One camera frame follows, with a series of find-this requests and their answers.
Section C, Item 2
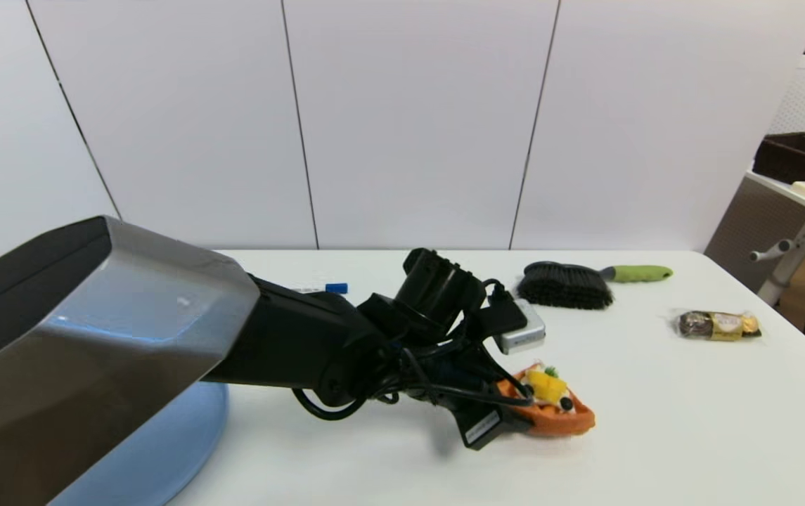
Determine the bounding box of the white desk crank handle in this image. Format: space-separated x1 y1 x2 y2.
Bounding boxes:
749 240 797 264

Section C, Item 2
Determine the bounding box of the blue round plate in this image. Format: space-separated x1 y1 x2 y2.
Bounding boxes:
47 382 229 506

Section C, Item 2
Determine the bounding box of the black brush green handle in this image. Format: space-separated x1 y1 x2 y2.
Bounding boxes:
517 261 674 311

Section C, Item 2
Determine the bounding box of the dark woven basket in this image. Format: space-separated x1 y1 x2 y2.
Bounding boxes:
752 132 805 186

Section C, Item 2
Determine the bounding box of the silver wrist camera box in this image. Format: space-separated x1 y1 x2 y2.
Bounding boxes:
494 299 547 356

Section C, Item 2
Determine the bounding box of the wrapped gold chocolates pack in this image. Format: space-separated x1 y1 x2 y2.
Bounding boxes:
671 309 763 343

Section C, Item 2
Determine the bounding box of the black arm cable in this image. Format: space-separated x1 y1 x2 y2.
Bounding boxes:
292 280 536 422

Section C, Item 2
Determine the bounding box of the orange triangle fruit bread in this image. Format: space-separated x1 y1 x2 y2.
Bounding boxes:
497 363 596 438

